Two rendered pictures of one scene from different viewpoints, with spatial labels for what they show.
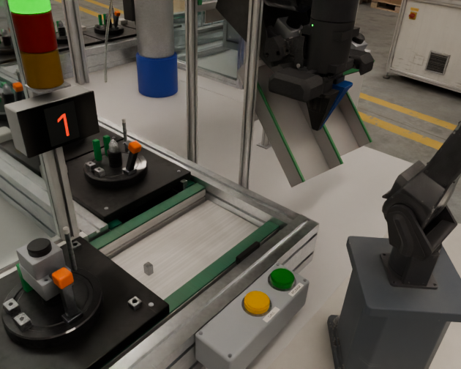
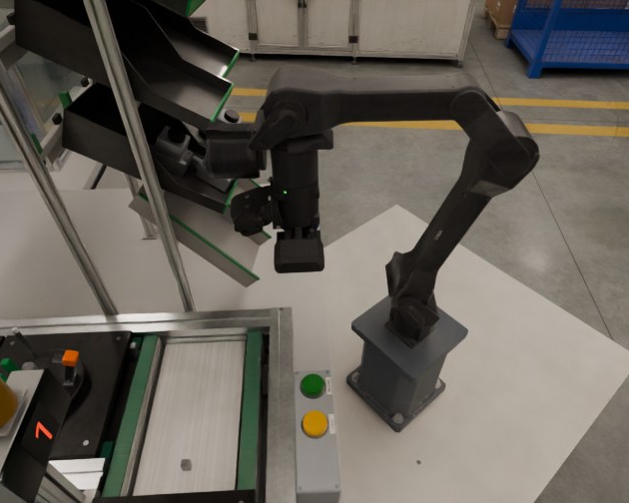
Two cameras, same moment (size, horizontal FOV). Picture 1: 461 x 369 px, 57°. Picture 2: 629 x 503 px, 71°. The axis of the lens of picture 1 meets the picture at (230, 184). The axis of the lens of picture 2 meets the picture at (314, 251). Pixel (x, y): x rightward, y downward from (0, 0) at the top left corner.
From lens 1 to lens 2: 35 cm
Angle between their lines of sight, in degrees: 34
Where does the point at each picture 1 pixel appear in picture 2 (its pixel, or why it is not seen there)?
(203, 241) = (204, 393)
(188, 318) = (278, 484)
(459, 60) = (217, 19)
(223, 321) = (306, 461)
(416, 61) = not seen: hidden behind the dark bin
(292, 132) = (214, 234)
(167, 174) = (110, 351)
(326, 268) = (309, 334)
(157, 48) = not seen: outside the picture
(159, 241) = (164, 425)
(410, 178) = (406, 274)
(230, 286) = (280, 424)
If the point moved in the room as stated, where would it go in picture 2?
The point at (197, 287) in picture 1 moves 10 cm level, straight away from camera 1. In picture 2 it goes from (253, 447) to (215, 408)
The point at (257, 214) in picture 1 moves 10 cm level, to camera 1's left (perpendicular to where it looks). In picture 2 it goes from (233, 332) to (189, 361)
